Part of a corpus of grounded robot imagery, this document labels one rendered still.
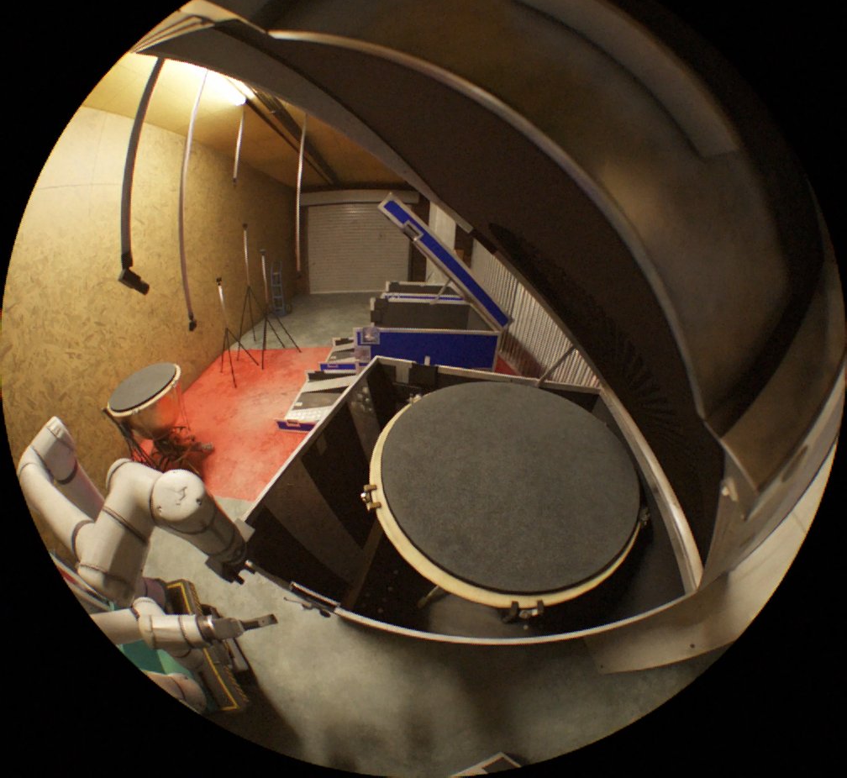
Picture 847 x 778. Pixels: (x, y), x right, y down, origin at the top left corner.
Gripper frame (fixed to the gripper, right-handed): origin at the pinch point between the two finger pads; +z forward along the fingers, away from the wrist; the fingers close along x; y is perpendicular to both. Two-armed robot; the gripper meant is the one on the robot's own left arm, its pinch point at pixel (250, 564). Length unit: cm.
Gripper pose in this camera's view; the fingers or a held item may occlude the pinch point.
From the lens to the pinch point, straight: 67.9
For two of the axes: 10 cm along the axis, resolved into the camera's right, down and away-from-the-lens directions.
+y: 9.5, 2.9, -0.9
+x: 2.1, -4.1, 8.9
